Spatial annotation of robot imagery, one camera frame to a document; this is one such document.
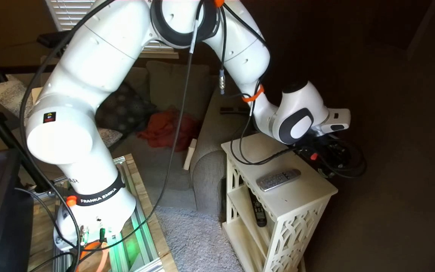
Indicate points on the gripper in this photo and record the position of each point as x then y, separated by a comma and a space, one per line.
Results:
332, 153

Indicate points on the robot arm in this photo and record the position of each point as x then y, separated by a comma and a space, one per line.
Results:
89, 75

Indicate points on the white lattice side table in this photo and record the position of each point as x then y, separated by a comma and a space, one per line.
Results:
296, 189

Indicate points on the silver remote control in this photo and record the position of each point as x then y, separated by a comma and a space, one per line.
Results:
278, 180

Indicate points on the long black remote control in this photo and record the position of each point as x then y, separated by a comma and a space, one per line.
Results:
258, 211

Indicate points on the grey sofa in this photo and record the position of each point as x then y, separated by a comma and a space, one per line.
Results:
210, 166

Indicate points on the white stick-shaped controller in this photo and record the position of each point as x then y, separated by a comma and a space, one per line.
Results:
190, 154

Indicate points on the grey shaggy rug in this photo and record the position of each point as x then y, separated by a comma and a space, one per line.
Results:
198, 241

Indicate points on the red cloth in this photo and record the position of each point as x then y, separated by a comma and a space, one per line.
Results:
164, 128

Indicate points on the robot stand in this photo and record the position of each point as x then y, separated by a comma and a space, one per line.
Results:
145, 211

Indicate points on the dark patterned cushion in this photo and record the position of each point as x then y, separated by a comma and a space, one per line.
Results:
125, 107

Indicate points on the window with white blinds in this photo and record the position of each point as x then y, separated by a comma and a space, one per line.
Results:
66, 13

